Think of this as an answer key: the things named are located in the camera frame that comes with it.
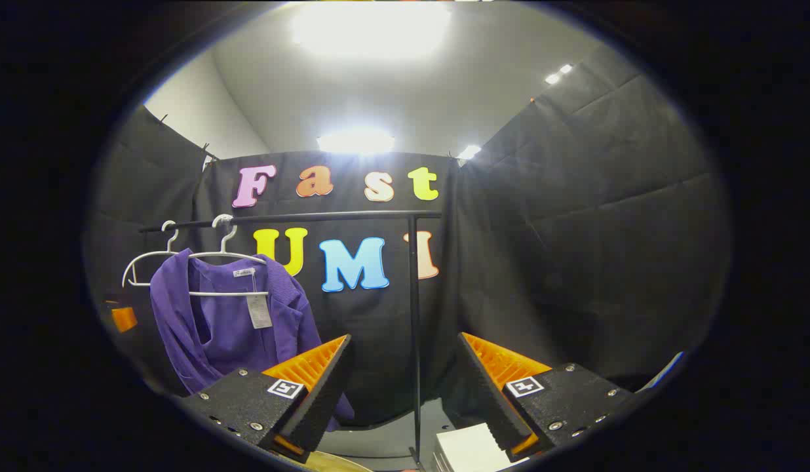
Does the black metal clothes rack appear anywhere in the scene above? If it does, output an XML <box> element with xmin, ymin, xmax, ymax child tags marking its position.
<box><xmin>138</xmin><ymin>210</ymin><xmax>443</xmax><ymax>471</ymax></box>

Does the white plastic clothes hanger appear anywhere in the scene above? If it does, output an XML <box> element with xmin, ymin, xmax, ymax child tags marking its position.
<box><xmin>122</xmin><ymin>220</ymin><xmax>183</xmax><ymax>289</ymax></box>
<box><xmin>189</xmin><ymin>214</ymin><xmax>269</xmax><ymax>297</ymax></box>

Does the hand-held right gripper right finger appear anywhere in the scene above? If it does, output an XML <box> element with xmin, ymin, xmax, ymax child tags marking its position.
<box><xmin>454</xmin><ymin>332</ymin><xmax>636</xmax><ymax>463</ymax></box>

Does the large ceiling light panel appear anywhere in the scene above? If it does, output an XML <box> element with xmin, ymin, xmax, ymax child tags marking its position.
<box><xmin>292</xmin><ymin>2</ymin><xmax>453</xmax><ymax>61</ymax></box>

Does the tan curved object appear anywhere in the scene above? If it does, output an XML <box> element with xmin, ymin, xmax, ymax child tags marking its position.
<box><xmin>300</xmin><ymin>451</ymin><xmax>374</xmax><ymax>472</ymax></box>

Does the purple knit cardigan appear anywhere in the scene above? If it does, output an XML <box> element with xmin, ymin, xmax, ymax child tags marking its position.
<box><xmin>149</xmin><ymin>249</ymin><xmax>355</xmax><ymax>433</ymax></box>

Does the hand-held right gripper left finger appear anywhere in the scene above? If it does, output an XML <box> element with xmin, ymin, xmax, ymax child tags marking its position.
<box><xmin>180</xmin><ymin>334</ymin><xmax>353</xmax><ymax>465</ymax></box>

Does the black backdrop cloth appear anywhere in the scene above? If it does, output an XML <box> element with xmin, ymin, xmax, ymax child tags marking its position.
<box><xmin>84</xmin><ymin>43</ymin><xmax>733</xmax><ymax>427</ymax></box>

